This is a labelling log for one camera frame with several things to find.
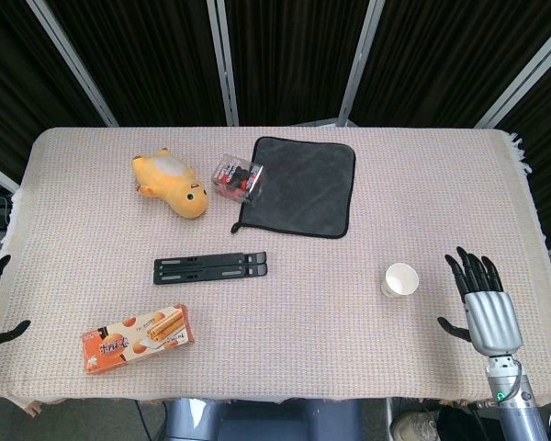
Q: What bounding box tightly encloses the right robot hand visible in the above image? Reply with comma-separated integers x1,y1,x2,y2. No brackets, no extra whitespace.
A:
436,246,523,356

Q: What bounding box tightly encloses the white paper cup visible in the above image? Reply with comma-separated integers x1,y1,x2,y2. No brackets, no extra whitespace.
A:
380,262,420,298

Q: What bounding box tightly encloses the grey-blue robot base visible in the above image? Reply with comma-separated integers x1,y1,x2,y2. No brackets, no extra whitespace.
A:
163,397,365,441

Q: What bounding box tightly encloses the beige shoe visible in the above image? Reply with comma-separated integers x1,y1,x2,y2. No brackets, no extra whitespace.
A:
390,410,441,441

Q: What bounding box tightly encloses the orange snack box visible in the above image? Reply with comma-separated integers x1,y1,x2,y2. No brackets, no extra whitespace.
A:
81,303,196,376

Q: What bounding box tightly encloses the yellow plush toy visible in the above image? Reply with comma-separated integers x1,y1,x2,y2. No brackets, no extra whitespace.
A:
132,146,209,221

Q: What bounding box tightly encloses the beige woven tablecloth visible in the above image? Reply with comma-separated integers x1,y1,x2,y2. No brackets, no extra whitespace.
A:
0,126,551,408

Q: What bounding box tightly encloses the black folding stand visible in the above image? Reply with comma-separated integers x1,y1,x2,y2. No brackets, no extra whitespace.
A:
153,251,268,286

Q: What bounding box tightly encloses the grey cloth with black trim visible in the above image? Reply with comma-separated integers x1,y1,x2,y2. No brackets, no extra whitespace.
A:
231,136,356,240

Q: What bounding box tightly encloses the clear box with red-black items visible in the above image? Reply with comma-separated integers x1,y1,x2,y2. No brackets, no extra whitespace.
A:
210,153,267,204

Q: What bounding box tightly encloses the black folding screen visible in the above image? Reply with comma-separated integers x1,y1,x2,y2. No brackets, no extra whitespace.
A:
0,0,551,258

